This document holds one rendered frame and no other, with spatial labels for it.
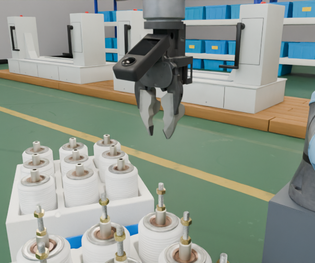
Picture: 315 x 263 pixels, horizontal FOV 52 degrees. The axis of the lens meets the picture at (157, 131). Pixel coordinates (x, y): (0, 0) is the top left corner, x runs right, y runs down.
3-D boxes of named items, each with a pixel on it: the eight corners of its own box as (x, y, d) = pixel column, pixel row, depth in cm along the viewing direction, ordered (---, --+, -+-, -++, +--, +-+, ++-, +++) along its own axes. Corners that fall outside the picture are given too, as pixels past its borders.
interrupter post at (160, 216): (159, 218, 71) (159, 205, 70) (168, 222, 69) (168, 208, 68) (153, 223, 69) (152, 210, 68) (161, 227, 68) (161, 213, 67)
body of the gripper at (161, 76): (193, 86, 64) (195, 21, 60) (171, 93, 57) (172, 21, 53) (160, 83, 68) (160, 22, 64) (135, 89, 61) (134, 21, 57)
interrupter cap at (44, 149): (48, 146, 114) (48, 144, 114) (49, 154, 107) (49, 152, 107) (25, 148, 112) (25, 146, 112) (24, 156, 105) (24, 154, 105)
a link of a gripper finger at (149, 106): (164, 129, 68) (170, 86, 65) (148, 137, 63) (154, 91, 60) (152, 125, 70) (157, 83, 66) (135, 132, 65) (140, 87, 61)
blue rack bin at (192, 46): (198, 51, 606) (198, 39, 600) (216, 51, 583) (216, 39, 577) (182, 52, 570) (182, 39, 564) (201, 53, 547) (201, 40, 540)
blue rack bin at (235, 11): (243, 20, 537) (244, 6, 531) (266, 19, 514) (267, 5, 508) (229, 19, 501) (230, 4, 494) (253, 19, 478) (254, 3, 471)
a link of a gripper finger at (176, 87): (185, 113, 59) (180, 64, 57) (181, 115, 58) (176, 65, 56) (164, 114, 62) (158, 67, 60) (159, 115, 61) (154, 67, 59)
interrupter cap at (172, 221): (157, 210, 74) (157, 206, 74) (185, 220, 70) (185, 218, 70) (135, 225, 68) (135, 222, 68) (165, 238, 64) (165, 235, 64)
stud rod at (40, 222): (40, 243, 60) (36, 206, 58) (38, 240, 61) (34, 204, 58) (46, 241, 60) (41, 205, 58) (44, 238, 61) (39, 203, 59)
